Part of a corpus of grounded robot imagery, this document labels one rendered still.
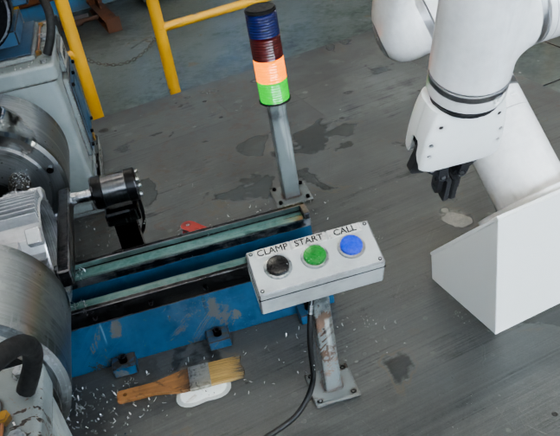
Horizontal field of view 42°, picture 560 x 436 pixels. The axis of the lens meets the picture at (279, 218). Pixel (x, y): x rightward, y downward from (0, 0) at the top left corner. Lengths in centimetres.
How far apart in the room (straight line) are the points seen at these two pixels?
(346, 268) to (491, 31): 38
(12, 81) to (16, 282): 67
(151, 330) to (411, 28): 65
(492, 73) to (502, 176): 46
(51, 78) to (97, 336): 56
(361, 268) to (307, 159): 79
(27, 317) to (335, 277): 38
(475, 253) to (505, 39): 51
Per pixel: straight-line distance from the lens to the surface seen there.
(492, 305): 117
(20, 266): 98
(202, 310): 121
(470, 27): 69
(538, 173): 118
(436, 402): 111
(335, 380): 111
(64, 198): 129
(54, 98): 155
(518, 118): 119
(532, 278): 118
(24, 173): 132
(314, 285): 93
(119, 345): 124
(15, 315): 90
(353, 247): 94
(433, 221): 145
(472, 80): 73
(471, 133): 82
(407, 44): 124
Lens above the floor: 164
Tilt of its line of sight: 34 degrees down
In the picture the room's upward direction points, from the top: 10 degrees counter-clockwise
